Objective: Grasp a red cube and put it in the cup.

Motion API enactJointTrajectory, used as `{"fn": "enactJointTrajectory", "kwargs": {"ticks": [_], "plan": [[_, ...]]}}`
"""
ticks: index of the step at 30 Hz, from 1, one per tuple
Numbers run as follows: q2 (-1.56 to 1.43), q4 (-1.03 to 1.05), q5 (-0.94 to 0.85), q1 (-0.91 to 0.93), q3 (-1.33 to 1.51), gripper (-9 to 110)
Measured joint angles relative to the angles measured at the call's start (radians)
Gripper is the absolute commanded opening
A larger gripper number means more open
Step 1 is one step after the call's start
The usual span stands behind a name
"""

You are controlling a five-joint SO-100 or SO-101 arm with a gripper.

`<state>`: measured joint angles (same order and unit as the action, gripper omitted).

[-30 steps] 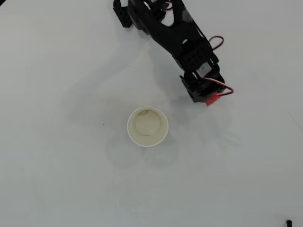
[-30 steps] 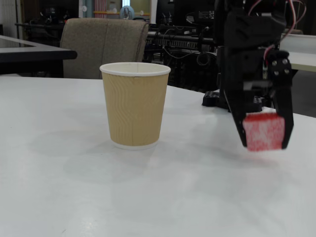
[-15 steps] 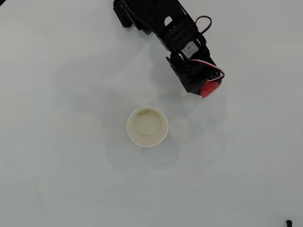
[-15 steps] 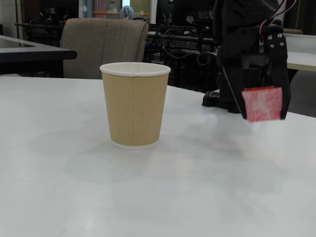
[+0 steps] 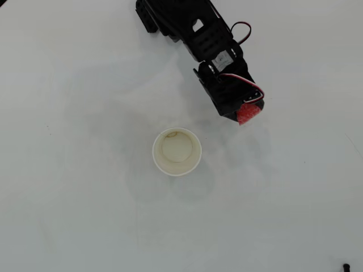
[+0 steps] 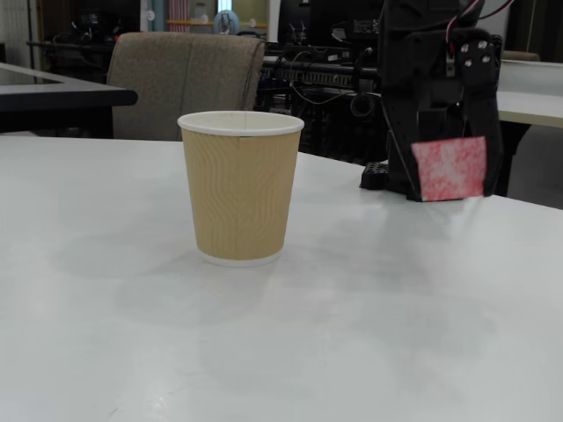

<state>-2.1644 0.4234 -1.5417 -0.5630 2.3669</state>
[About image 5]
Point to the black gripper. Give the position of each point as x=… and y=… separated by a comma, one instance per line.
x=231, y=105

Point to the red foam cube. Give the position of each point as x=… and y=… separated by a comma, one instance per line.
x=248, y=114

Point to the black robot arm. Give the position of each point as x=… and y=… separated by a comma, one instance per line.
x=184, y=22

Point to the tan paper cup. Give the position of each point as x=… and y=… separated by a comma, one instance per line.
x=177, y=151

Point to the small black knob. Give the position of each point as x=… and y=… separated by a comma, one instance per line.
x=346, y=267

